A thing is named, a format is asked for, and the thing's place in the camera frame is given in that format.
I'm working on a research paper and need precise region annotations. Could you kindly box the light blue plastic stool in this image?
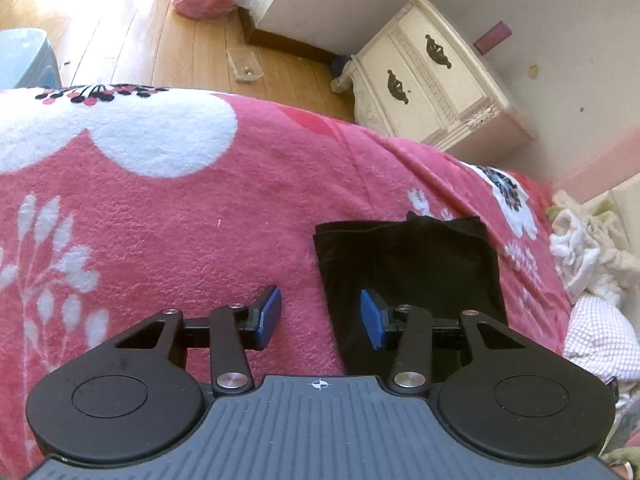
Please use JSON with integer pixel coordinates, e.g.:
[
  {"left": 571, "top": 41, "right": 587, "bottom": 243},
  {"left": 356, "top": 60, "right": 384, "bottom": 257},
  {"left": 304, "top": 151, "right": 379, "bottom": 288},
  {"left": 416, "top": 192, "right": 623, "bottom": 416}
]
[{"left": 0, "top": 28, "right": 63, "bottom": 91}]

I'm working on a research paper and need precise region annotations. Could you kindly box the black t-shirt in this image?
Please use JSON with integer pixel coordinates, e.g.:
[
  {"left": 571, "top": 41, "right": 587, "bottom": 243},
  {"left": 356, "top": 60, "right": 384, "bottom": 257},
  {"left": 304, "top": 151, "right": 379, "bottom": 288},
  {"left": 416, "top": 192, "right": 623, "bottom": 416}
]
[{"left": 314, "top": 211, "right": 509, "bottom": 377}]

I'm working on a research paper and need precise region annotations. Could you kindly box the cream nightstand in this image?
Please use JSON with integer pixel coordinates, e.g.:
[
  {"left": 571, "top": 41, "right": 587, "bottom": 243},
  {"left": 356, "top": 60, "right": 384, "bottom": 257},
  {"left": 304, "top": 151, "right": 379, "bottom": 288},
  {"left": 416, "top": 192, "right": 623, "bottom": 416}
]
[{"left": 330, "top": 0, "right": 539, "bottom": 153}]

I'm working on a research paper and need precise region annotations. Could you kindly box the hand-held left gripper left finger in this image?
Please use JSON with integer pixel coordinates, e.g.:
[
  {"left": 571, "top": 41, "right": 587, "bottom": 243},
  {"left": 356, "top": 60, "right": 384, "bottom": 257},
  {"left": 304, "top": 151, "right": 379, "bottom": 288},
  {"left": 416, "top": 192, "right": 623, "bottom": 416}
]
[{"left": 115, "top": 285, "right": 282, "bottom": 396}]

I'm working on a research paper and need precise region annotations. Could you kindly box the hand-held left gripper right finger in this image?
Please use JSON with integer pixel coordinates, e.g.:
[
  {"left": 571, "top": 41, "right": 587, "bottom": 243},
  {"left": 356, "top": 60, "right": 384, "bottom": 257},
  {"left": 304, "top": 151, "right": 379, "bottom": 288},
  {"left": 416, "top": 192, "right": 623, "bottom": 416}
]
[{"left": 360, "top": 289, "right": 531, "bottom": 395}]

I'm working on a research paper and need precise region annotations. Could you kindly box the pink floral blanket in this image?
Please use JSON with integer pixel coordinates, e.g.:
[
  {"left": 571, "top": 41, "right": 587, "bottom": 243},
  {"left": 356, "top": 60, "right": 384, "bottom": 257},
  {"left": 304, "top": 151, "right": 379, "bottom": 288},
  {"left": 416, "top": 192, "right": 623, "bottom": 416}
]
[{"left": 0, "top": 82, "right": 573, "bottom": 480}]

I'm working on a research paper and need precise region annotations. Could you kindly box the pink card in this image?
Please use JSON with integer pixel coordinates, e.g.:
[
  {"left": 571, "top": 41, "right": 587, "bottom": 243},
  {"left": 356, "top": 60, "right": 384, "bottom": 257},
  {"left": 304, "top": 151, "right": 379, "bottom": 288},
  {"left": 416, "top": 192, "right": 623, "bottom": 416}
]
[{"left": 473, "top": 20, "right": 512, "bottom": 55}]

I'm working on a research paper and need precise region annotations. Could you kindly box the pink checked cloth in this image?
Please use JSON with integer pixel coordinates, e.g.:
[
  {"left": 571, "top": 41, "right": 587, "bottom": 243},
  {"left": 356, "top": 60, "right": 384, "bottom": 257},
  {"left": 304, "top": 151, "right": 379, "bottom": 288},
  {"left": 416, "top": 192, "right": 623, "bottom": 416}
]
[{"left": 564, "top": 294, "right": 640, "bottom": 380}]

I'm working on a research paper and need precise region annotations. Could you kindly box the white knitted cloth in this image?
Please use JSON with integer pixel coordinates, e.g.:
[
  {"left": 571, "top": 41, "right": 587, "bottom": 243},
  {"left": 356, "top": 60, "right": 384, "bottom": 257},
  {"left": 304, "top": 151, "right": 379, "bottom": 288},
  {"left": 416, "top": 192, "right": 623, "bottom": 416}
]
[{"left": 547, "top": 189, "right": 640, "bottom": 307}]

